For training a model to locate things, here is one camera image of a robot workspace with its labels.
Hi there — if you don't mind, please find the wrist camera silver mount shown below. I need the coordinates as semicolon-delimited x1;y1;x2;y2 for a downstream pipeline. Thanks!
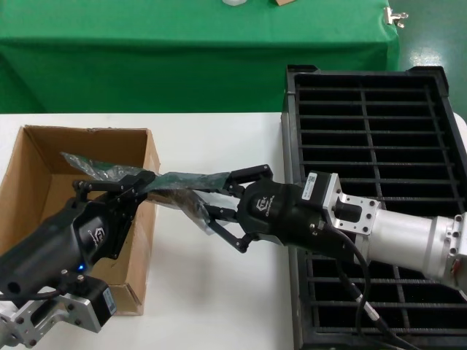
6;269;119;348
301;171;383;236

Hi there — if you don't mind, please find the right wrist camera silver mount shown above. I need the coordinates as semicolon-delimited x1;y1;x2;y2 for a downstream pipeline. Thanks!
301;171;383;236

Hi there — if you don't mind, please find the metal binder clip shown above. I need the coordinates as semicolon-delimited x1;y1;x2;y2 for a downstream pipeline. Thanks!
382;7;409;29

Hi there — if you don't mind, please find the green cloth covered table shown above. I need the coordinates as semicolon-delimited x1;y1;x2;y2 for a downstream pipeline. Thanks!
0;0;402;114

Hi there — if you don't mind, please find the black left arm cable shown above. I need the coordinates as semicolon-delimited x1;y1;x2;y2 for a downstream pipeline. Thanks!
0;287;63;303

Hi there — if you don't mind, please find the brown cardboard box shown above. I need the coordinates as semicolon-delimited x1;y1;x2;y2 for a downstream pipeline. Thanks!
0;125;162;316

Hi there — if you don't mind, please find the left wrist camera silver mount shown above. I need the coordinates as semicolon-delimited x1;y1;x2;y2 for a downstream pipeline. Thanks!
6;269;119;348

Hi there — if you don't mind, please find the black slotted container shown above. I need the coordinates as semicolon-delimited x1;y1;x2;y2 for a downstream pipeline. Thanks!
279;64;467;347

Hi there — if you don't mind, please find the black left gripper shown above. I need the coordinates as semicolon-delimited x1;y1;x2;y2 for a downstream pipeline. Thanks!
0;169;156;299

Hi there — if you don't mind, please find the grey antistatic plastic bag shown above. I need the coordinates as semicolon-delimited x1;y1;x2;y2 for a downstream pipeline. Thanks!
59;150;235;238

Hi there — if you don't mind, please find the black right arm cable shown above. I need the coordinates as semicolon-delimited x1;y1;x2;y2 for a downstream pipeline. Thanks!
309;221;414;350

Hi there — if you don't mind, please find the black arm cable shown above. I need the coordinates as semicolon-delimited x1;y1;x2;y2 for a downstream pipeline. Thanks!
0;287;63;303
309;221;414;350

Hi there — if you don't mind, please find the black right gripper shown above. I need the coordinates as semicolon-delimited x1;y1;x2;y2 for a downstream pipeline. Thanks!
203;163;361;264

